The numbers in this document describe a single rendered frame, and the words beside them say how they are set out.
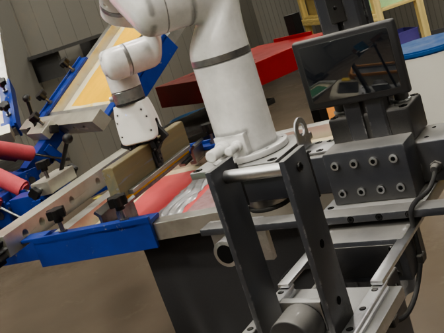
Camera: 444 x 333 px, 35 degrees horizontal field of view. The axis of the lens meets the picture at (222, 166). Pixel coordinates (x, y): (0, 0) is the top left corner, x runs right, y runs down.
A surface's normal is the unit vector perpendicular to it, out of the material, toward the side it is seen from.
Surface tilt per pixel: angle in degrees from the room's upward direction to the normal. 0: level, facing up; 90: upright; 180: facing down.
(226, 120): 90
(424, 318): 0
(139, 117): 89
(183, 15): 128
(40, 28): 90
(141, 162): 90
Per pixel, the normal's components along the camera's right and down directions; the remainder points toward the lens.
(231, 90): 0.03, 0.24
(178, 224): -0.32, 0.32
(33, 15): 0.82, -0.13
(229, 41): 0.42, 0.08
